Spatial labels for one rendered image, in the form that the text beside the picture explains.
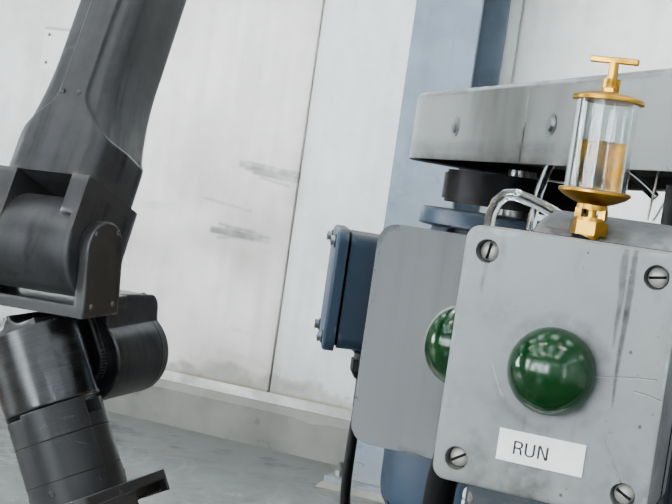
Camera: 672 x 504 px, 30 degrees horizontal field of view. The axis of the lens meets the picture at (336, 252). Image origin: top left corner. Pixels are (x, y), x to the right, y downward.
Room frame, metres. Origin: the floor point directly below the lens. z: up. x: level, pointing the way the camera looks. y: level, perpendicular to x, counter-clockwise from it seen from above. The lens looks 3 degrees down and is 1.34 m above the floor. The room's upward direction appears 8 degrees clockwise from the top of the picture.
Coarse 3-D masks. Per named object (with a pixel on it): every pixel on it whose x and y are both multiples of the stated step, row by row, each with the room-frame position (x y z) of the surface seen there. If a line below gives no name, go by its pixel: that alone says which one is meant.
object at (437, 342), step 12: (444, 312) 0.45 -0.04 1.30; (432, 324) 0.45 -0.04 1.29; (444, 324) 0.45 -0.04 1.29; (432, 336) 0.45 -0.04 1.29; (444, 336) 0.45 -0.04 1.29; (432, 348) 0.45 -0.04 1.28; (444, 348) 0.44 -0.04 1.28; (432, 360) 0.45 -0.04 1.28; (444, 360) 0.45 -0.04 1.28; (432, 372) 0.46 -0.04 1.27; (444, 372) 0.45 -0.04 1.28
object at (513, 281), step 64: (512, 256) 0.43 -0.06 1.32; (576, 256) 0.42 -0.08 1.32; (640, 256) 0.41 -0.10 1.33; (512, 320) 0.43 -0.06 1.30; (576, 320) 0.42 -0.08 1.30; (640, 320) 0.41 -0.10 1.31; (448, 384) 0.44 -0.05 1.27; (640, 384) 0.41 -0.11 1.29; (448, 448) 0.43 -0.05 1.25; (640, 448) 0.41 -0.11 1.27
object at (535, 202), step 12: (552, 168) 0.77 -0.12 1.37; (540, 180) 0.76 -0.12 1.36; (636, 180) 0.80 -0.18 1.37; (504, 192) 0.59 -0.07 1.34; (516, 192) 0.59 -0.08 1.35; (540, 192) 0.76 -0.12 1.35; (648, 192) 0.80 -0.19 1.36; (492, 204) 0.60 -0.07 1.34; (528, 204) 0.58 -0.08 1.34; (540, 204) 0.57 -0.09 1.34; (552, 204) 0.57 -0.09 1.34; (492, 216) 0.61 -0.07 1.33; (528, 216) 0.76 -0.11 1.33; (528, 228) 0.76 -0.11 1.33
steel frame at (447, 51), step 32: (448, 0) 5.48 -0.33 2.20; (480, 0) 5.43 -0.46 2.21; (416, 32) 5.53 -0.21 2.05; (448, 32) 5.47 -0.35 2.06; (480, 32) 5.83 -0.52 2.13; (416, 64) 5.52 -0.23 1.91; (448, 64) 5.46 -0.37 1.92; (480, 64) 5.83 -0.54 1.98; (416, 96) 5.51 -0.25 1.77; (416, 192) 5.49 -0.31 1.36; (384, 224) 5.54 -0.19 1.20; (416, 224) 5.48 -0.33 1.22; (352, 480) 5.52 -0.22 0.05
